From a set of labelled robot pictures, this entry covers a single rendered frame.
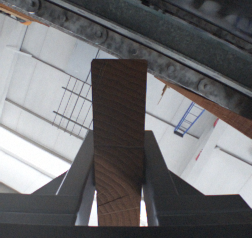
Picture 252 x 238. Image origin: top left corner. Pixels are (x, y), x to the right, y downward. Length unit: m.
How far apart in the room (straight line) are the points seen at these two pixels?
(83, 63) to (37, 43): 2.24
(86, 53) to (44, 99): 2.63
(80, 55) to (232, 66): 6.03
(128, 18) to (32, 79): 7.61
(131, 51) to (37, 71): 7.42
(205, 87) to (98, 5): 0.20
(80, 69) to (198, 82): 5.96
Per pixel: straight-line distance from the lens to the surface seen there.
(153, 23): 0.28
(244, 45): 1.05
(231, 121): 0.40
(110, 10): 0.29
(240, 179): 8.20
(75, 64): 6.28
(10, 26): 7.48
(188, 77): 0.32
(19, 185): 8.06
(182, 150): 7.03
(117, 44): 0.32
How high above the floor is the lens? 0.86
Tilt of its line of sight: 14 degrees up
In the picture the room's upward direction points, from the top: 154 degrees counter-clockwise
